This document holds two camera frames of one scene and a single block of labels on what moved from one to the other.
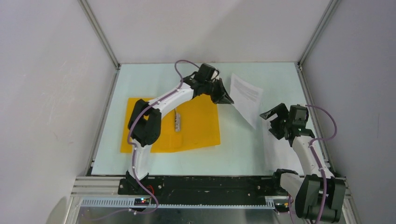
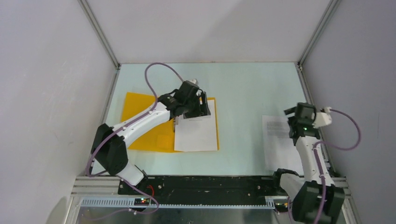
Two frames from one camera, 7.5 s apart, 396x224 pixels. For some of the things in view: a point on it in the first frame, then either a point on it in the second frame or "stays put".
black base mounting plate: (207, 186) stays put
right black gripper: (280, 110) to (289, 111)
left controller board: (141, 201) stays put
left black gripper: (222, 96) to (205, 111)
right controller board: (282, 207) stays put
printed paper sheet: (247, 99) to (197, 134)
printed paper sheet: (282, 158) stays put
